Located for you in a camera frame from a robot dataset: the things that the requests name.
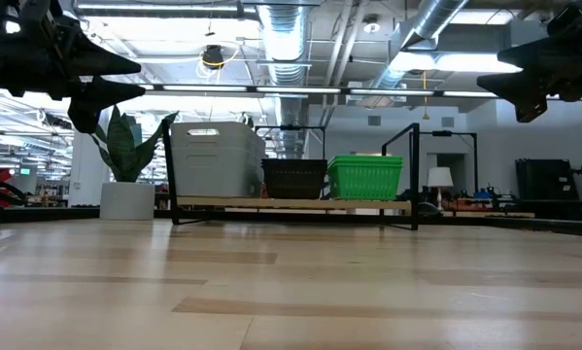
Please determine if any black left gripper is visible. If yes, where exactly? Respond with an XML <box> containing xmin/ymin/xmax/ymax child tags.
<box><xmin>0</xmin><ymin>0</ymin><xmax>146</xmax><ymax>135</ymax></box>

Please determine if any grey plastic bin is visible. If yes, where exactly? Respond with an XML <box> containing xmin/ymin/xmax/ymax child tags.
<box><xmin>172</xmin><ymin>165</ymin><xmax>265</xmax><ymax>198</ymax></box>
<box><xmin>171</xmin><ymin>144</ymin><xmax>266</xmax><ymax>169</ymax></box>
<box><xmin>170</xmin><ymin>121</ymin><xmax>266</xmax><ymax>147</ymax></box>

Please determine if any green perforated plastic basket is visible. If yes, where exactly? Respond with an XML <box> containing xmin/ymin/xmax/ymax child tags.
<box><xmin>326</xmin><ymin>155</ymin><xmax>404</xmax><ymax>162</ymax></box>
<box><xmin>328</xmin><ymin>166</ymin><xmax>402</xmax><ymax>201</ymax></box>
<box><xmin>327</xmin><ymin>160</ymin><xmax>403</xmax><ymax>168</ymax></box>

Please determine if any black perforated plastic basket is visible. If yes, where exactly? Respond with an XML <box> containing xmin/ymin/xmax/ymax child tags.
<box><xmin>260</xmin><ymin>157</ymin><xmax>328</xmax><ymax>165</ymax></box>
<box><xmin>262</xmin><ymin>168</ymin><xmax>327</xmax><ymax>200</ymax></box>
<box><xmin>261</xmin><ymin>163</ymin><xmax>328</xmax><ymax>170</ymax></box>

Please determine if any green snake plant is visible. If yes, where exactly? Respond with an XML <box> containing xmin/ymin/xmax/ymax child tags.
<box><xmin>89</xmin><ymin>105</ymin><xmax>180</xmax><ymax>184</ymax></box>

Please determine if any black equipment rack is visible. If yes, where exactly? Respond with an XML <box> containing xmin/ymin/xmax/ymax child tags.
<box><xmin>515</xmin><ymin>158</ymin><xmax>582</xmax><ymax>221</ymax></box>

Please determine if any black ceiling-hung device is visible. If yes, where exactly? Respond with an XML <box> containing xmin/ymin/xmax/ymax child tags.
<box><xmin>201</xmin><ymin>44</ymin><xmax>226</xmax><ymax>70</ymax></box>

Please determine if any white round plant pot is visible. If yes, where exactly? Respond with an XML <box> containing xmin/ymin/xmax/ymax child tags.
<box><xmin>99</xmin><ymin>182</ymin><xmax>156</xmax><ymax>222</ymax></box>

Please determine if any white table lamp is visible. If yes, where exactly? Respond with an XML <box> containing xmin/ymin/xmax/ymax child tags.
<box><xmin>426</xmin><ymin>166</ymin><xmax>455</xmax><ymax>211</ymax></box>

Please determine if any long linear ceiling light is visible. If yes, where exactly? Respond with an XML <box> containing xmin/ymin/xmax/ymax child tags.
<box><xmin>139</xmin><ymin>84</ymin><xmax>582</xmax><ymax>100</ymax></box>

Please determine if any black gantry frame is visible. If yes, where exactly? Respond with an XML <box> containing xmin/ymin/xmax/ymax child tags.
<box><xmin>419</xmin><ymin>129</ymin><xmax>479</xmax><ymax>195</ymax></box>

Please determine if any silver ventilation duct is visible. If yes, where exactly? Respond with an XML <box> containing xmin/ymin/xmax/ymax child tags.
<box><xmin>258</xmin><ymin>4</ymin><xmax>314</xmax><ymax>159</ymax></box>
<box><xmin>367</xmin><ymin>0</ymin><xmax>469</xmax><ymax>91</ymax></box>

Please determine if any yellow hanging cord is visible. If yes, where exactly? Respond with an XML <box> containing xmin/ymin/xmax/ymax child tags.
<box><xmin>421</xmin><ymin>70</ymin><xmax>430</xmax><ymax>122</ymax></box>

